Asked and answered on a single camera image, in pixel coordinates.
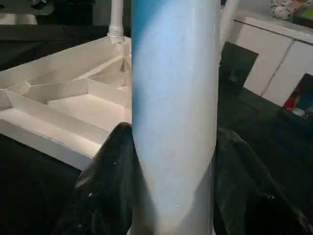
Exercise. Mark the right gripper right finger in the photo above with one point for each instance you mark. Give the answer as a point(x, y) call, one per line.
point(244, 195)

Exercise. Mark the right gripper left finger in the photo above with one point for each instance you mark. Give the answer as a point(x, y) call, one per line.
point(105, 191)

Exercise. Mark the white plastic table top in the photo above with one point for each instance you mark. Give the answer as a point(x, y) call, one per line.
point(61, 110)

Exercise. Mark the black table mat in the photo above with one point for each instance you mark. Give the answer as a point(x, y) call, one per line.
point(24, 183)

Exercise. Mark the white cabinet with glass doors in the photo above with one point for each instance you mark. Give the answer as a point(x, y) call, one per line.
point(269, 56)

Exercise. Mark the black white spotted toy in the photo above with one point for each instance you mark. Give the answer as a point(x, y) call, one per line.
point(281, 11)

